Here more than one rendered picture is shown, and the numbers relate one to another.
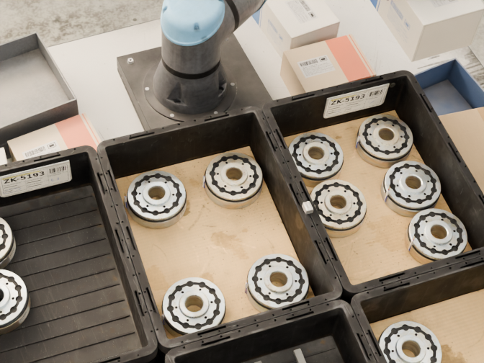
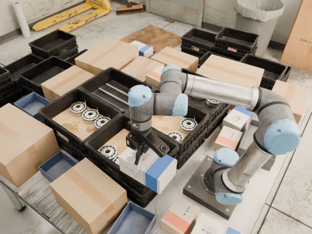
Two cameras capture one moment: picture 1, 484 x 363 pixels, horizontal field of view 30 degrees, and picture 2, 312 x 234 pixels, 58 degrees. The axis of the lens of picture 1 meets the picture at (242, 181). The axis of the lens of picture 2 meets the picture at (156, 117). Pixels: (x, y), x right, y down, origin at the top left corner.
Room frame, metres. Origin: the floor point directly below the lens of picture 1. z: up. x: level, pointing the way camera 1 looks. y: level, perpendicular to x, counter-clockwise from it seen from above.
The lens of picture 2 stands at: (1.82, -0.56, 2.02)
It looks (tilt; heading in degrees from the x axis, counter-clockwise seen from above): 43 degrees down; 153
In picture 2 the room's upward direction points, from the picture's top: straight up
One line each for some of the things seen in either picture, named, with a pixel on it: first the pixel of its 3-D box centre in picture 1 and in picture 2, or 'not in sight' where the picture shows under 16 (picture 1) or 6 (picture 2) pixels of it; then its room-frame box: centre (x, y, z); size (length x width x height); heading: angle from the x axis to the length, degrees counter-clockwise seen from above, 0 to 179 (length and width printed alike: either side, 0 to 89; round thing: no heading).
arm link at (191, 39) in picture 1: (194, 25); (224, 163); (1.21, 0.12, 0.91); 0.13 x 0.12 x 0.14; 150
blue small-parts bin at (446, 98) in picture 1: (434, 108); (132, 229); (1.22, -0.38, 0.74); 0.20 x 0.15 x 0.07; 125
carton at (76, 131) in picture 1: (60, 160); (228, 141); (0.98, 0.35, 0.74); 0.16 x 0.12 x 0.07; 124
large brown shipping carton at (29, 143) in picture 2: not in sight; (13, 142); (0.48, -0.80, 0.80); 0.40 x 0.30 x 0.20; 29
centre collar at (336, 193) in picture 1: (338, 202); not in sight; (0.87, -0.17, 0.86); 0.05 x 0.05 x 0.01
